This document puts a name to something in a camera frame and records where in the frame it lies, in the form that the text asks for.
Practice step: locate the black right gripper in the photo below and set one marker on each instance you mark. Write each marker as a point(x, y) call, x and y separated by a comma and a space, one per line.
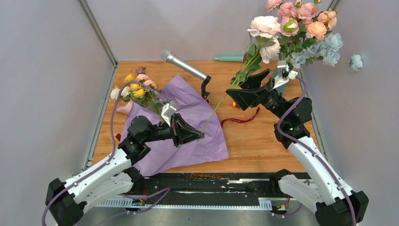
point(246, 97)

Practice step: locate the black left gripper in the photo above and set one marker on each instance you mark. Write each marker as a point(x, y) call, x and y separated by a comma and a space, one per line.
point(181, 132)

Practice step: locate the pale pink flower stem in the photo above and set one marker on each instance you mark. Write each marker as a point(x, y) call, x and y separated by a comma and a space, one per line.
point(263, 47)

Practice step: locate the dark red printed ribbon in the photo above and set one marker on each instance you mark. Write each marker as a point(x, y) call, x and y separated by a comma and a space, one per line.
point(240, 120)

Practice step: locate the purple pink wrapping paper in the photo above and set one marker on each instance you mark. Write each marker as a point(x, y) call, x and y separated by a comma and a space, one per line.
point(197, 113)

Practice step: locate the peach orange flower stem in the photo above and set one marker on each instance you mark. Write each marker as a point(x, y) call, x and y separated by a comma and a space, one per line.
point(325, 22)

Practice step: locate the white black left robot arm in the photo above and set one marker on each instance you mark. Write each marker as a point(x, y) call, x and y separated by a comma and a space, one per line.
point(69, 200)

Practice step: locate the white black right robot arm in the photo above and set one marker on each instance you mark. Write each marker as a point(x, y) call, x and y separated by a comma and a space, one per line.
point(332, 200)

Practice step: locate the teal cylindrical vase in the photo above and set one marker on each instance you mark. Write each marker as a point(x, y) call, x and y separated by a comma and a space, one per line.
point(279, 80)

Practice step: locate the light blue artificial flowers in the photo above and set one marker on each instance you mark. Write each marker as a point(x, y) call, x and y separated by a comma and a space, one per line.
point(326, 51)

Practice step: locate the toy brick car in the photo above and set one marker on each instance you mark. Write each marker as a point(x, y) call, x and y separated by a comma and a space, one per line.
point(234, 104)

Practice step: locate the mint green toy microphone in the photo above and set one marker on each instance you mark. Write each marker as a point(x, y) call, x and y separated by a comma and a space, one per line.
point(228, 58)

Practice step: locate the black microphone tripod stand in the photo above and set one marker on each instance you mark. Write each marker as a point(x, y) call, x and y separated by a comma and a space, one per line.
point(204, 93)

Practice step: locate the silver microphone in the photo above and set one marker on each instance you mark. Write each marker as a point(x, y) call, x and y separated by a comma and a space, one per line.
point(171, 58)

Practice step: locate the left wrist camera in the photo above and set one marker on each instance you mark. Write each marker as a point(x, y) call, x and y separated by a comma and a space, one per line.
point(168, 110)

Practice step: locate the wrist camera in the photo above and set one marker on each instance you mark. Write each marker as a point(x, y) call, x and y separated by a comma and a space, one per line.
point(168, 110)
point(282, 64)

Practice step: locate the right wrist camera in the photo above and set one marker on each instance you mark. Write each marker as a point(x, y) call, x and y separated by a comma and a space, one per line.
point(282, 64)

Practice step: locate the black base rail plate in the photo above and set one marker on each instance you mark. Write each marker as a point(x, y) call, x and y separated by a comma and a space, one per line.
point(220, 191)

